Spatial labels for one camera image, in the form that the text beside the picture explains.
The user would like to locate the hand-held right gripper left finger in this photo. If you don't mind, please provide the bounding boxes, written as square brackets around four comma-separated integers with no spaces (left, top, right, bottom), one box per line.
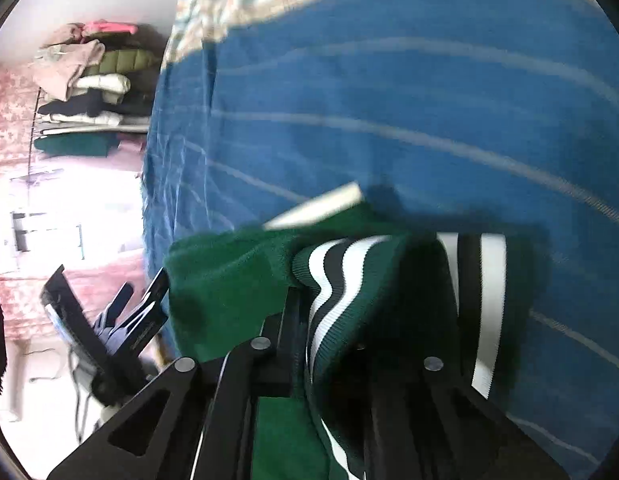
[46,285,310,480]

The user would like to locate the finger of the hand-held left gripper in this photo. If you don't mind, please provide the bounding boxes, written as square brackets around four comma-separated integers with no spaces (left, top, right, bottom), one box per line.
[120,266,170,357]
[94,281,136,342]

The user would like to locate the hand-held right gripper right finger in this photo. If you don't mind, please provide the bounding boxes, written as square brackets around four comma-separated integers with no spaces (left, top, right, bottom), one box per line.
[359,234,557,480]

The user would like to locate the green varsity jacket cream sleeves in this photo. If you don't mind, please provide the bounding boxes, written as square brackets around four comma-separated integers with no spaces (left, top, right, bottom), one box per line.
[162,182,541,480]

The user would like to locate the black metal clothes rack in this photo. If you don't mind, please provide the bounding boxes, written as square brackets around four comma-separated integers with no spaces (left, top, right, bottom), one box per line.
[26,85,58,183]

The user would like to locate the window with black grille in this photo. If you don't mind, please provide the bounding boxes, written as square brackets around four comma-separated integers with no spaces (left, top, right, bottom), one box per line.
[0,169,146,267]

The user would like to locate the dark green folded garment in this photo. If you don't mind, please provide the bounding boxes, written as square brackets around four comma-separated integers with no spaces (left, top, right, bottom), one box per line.
[34,132,119,159]

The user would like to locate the black folded garment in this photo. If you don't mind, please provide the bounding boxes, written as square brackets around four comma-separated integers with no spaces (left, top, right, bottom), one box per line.
[38,89,126,117]

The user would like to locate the cream puffer jacket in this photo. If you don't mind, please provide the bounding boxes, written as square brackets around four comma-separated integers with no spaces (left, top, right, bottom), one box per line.
[70,73,132,97]

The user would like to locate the olive puffer jacket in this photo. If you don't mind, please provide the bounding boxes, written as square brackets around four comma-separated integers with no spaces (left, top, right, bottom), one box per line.
[84,49,159,77]

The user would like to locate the beige pink padded jacket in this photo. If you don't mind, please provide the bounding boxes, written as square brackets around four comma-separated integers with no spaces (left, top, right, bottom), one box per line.
[31,24,106,102]

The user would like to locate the blue striped bedsheet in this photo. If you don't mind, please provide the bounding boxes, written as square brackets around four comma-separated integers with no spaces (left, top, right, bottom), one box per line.
[138,0,619,480]

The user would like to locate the bright pink garment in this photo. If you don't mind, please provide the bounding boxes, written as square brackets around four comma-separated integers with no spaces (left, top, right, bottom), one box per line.
[82,19,139,37]

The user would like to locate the checked blanket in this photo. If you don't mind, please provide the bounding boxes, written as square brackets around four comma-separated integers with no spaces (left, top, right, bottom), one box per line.
[161,0,593,67]

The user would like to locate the grey cable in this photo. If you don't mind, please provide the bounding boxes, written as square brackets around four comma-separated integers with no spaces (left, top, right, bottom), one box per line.
[70,349,106,437]

